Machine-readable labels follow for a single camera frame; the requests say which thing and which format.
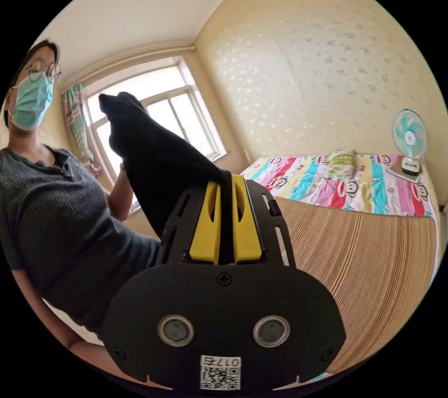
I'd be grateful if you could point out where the pillow with green print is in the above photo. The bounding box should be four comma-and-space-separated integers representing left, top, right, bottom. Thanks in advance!
328, 150, 357, 180

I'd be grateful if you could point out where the black long sleeve shirt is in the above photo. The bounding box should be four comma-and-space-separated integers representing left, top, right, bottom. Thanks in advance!
98, 91, 233, 263

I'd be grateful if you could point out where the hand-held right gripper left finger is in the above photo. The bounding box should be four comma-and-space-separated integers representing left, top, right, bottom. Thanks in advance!
189, 180, 222, 264

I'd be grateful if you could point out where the window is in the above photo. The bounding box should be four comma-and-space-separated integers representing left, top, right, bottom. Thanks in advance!
84, 58, 228, 213

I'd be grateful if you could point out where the bed with woven mat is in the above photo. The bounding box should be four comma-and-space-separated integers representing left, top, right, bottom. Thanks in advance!
240, 154, 442, 383

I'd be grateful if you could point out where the teal and white table fan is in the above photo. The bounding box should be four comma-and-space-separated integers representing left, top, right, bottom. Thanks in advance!
386, 109, 428, 184

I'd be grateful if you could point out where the person's left forearm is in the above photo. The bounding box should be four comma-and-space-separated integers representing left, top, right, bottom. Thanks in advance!
108, 162, 134, 221

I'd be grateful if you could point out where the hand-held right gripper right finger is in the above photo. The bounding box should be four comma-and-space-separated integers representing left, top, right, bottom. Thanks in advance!
232, 174, 262, 264

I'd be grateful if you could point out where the patterned curtain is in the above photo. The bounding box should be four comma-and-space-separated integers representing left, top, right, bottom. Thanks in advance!
63, 84, 102, 175

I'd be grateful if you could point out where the person's body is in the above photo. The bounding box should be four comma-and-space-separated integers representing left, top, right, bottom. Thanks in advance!
0, 39, 162, 363

